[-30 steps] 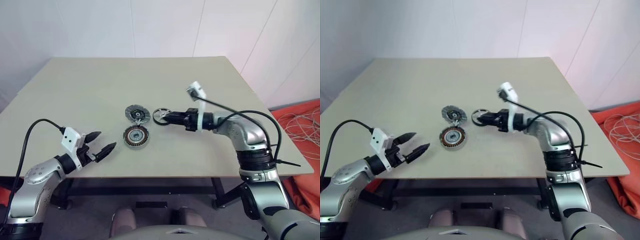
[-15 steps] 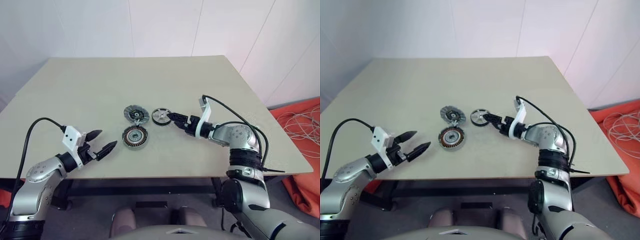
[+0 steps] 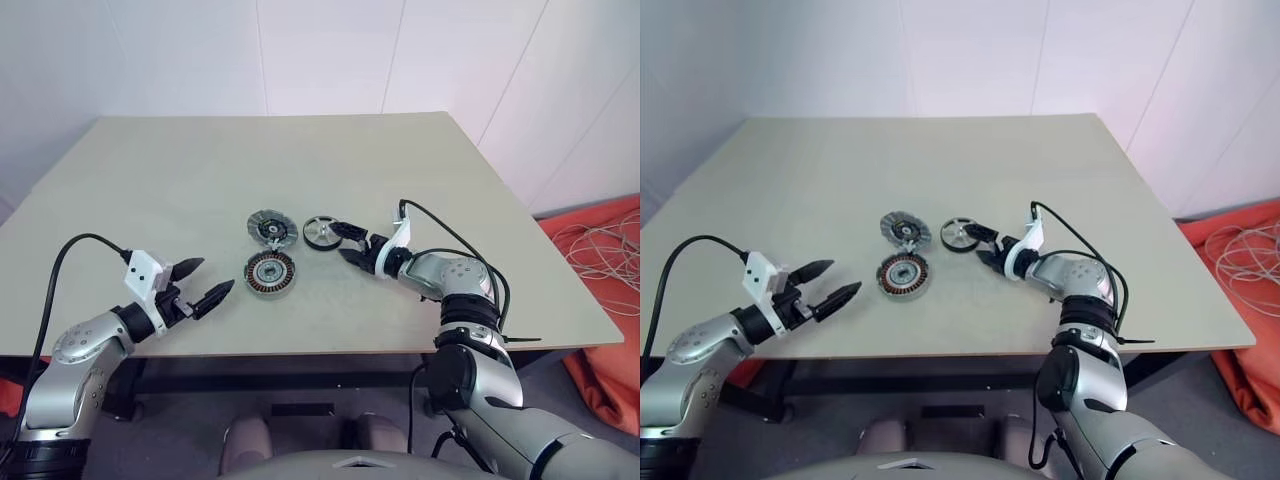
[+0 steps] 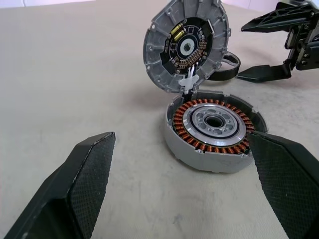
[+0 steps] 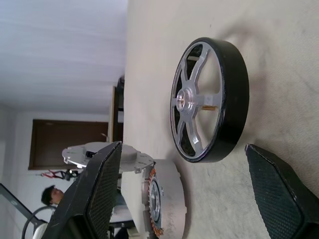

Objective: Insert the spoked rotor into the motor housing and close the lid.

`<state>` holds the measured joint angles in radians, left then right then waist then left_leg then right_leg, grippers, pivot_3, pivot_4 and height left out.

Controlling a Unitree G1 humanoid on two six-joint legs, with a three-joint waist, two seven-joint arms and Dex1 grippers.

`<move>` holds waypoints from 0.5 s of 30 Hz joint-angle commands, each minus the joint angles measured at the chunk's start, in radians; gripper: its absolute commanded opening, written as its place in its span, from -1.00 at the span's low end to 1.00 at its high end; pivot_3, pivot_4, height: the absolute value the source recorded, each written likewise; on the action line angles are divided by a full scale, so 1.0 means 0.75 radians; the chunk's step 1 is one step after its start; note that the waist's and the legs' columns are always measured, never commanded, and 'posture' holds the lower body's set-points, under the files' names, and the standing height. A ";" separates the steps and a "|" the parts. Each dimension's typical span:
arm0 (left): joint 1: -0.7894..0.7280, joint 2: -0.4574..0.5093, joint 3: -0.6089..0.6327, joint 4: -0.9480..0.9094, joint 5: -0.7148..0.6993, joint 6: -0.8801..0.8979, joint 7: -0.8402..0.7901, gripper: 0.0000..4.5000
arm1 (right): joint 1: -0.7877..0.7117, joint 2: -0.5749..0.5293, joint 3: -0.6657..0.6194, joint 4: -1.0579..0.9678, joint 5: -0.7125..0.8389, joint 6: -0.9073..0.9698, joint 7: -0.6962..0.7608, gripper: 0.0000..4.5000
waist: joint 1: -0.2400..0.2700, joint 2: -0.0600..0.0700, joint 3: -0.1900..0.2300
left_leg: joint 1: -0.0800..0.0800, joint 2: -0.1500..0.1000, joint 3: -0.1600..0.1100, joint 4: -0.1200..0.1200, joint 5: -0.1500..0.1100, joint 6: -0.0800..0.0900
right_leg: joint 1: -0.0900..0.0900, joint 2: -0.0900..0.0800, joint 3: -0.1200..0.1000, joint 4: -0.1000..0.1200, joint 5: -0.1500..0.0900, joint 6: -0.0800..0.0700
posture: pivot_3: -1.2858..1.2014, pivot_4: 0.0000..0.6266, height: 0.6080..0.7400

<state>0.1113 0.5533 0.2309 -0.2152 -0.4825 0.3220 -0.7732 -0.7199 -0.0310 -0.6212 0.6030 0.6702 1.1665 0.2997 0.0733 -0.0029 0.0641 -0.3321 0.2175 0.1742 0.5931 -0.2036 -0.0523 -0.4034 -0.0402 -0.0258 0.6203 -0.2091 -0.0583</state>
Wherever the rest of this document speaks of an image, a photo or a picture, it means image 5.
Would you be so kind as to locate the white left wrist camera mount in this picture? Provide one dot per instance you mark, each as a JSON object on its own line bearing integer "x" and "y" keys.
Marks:
{"x": 133, "y": 199}

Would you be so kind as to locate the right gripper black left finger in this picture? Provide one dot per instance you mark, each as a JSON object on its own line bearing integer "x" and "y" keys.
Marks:
{"x": 99, "y": 194}

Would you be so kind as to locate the silver motor stator housing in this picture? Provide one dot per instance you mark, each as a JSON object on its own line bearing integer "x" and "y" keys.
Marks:
{"x": 172, "y": 194}

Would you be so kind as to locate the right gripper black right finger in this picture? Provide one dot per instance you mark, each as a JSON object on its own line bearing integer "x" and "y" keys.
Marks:
{"x": 274, "y": 199}

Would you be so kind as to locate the round grey motor end cover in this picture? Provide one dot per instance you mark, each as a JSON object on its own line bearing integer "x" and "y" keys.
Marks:
{"x": 74, "y": 154}

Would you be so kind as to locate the dark shelf unit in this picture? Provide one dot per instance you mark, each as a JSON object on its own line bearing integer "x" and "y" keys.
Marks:
{"x": 119, "y": 99}

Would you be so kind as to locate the brown door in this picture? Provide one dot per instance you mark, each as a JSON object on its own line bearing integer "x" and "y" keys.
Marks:
{"x": 67, "y": 142}

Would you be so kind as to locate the black silver pulley wheel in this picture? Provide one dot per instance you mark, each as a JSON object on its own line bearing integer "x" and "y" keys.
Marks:
{"x": 236, "y": 99}

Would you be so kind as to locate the person with black hair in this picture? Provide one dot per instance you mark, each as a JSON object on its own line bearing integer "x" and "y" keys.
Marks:
{"x": 49, "y": 195}

